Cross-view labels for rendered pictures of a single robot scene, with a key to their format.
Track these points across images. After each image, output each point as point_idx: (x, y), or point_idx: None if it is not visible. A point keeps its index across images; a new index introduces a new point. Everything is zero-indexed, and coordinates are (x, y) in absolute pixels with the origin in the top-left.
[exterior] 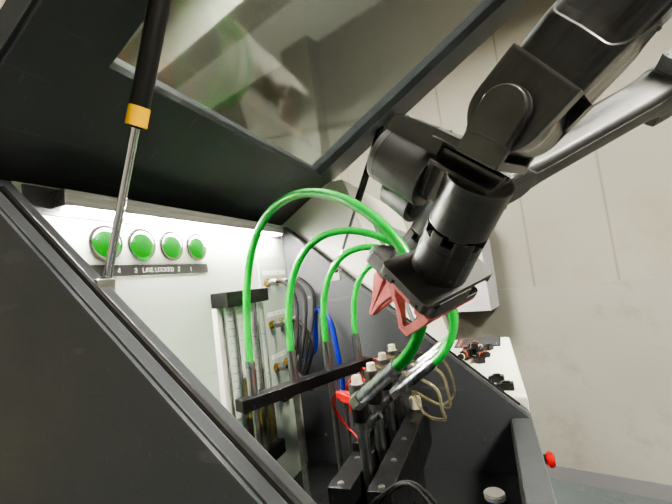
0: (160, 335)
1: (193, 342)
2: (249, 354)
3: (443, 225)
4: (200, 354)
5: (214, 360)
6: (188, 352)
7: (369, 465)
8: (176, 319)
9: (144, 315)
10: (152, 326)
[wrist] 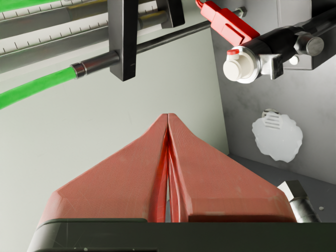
0: (27, 171)
1: (25, 117)
2: (65, 81)
3: None
4: (39, 100)
5: (43, 70)
6: (40, 122)
7: (324, 32)
8: (0, 156)
9: (9, 201)
10: (19, 186)
